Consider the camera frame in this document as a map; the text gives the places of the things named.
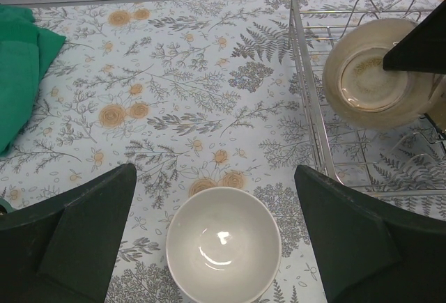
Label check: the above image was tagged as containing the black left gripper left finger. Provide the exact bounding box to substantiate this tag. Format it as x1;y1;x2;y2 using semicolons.
1;164;137;302

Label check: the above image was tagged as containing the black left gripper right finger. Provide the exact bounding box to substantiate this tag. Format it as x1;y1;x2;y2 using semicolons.
294;165;445;302

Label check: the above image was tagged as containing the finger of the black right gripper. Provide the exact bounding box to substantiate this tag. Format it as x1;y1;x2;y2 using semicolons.
383;2;446;75

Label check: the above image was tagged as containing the beige bowl orange flower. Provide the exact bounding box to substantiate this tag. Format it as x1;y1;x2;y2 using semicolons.
165;187;282;302

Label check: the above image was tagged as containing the beige bowl front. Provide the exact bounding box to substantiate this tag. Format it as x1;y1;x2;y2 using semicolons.
426;80;445;138

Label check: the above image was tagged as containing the green compartment tray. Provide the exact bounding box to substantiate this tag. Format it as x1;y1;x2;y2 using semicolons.
0;198;14;215

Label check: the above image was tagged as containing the green cloth bag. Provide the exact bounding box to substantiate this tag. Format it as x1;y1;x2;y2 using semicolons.
1;6;66;156

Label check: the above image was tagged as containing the metal wire dish rack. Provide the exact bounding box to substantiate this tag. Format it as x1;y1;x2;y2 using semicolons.
289;0;445;197

